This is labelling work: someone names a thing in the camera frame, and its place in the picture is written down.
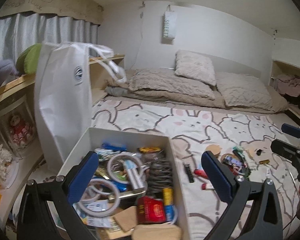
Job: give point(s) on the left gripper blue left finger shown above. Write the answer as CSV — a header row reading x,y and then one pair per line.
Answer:
x,y
35,220

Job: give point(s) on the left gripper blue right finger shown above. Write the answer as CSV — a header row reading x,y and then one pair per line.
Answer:
x,y
264,220

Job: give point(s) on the white tape roll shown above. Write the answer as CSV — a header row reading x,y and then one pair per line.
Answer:
x,y
126,168
96,189

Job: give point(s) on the gold metal lighter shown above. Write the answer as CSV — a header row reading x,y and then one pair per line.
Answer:
x,y
264,162

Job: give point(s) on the small black cap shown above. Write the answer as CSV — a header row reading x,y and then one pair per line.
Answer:
x,y
258,152

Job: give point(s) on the small red lighter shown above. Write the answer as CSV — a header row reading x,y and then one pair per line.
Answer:
x,y
200,173

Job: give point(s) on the wooden bedside shelf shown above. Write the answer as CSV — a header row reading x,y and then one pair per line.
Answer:
x,y
17,94

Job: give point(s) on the round wooden lid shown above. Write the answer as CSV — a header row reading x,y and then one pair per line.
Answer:
x,y
214,149

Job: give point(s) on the slim black lighter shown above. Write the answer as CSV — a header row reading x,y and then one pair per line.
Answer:
x,y
189,173

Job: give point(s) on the red dressed doll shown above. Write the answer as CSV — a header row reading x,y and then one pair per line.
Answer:
x,y
21,132

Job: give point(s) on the blue pen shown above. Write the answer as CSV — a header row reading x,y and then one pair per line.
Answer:
x,y
113,147

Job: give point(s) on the beige quilted pillow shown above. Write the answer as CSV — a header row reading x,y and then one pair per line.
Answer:
x,y
242,90

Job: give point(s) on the white storage box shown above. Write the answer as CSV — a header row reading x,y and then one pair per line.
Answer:
x,y
94,137

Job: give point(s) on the red cigarette box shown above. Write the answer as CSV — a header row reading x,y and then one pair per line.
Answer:
x,y
150,211

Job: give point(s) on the white shopping bag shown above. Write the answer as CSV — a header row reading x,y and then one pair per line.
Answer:
x,y
63,97

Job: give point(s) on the purple plush toy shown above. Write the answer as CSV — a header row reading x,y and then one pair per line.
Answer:
x,y
7,68

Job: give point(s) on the green cushion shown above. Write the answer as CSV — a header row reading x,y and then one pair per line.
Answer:
x,y
27,61

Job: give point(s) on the beige folded blanket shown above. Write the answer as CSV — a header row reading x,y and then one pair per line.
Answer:
x,y
164,85

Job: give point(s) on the grey curtain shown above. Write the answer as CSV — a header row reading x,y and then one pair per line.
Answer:
x,y
19,31

